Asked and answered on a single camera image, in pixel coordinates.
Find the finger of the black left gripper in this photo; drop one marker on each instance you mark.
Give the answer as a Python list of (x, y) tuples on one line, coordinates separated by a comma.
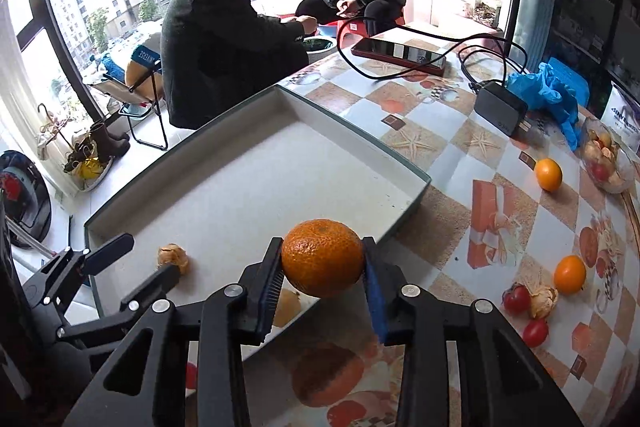
[(114, 327), (59, 280)]

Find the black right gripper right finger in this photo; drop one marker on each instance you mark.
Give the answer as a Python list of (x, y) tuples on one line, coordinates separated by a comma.
[(502, 383)]

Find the smooth yellow-orange fruit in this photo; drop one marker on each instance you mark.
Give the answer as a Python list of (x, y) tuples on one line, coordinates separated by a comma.
[(288, 307)]

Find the red cherry tomato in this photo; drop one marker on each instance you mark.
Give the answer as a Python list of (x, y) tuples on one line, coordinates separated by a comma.
[(516, 300), (535, 333)]

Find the rough-skinned mandarin orange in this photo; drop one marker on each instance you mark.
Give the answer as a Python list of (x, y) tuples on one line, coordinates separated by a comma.
[(321, 257)]

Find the white shallow box tray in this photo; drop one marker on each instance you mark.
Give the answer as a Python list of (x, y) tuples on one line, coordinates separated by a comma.
[(247, 177)]

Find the black boots by window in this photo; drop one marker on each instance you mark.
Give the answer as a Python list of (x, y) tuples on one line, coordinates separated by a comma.
[(101, 144)]

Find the black folding chair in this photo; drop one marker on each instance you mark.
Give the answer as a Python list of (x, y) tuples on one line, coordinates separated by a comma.
[(139, 96)]

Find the blue and white bag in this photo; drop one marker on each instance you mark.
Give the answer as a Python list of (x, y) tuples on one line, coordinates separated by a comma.
[(144, 56)]

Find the glass fruit bowl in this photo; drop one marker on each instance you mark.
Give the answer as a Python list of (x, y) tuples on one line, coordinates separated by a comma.
[(604, 157)]

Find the man in dark coat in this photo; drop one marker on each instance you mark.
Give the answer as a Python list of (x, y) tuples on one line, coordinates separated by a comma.
[(217, 53)]

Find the black power adapter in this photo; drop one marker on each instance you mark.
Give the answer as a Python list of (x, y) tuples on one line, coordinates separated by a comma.
[(500, 107)]

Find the white bucket with lettering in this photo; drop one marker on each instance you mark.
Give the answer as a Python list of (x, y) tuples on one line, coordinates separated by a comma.
[(319, 47)]

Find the white printed package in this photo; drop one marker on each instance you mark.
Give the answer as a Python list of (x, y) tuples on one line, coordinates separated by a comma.
[(621, 114)]

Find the blue plastic bag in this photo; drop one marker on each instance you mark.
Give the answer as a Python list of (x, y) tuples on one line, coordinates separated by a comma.
[(557, 90)]

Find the red plastic stool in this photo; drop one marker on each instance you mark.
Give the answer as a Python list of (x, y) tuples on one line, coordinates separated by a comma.
[(349, 32)]

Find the red smartphone on table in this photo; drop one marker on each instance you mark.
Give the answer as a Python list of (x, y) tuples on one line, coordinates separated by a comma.
[(401, 54)]

